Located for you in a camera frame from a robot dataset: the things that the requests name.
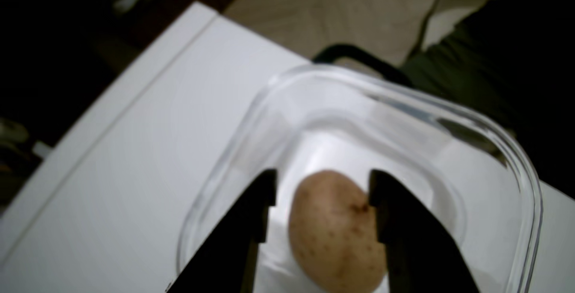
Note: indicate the clear glass food container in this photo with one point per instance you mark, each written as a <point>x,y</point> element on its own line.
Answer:
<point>471,158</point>

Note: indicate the dark green garment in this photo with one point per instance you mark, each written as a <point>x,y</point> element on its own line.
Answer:
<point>516,59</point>

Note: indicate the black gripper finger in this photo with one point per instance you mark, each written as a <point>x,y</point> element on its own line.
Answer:
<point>417,248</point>
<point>229,248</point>

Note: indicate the brown potato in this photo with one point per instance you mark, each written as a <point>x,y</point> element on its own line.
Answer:
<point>334,234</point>

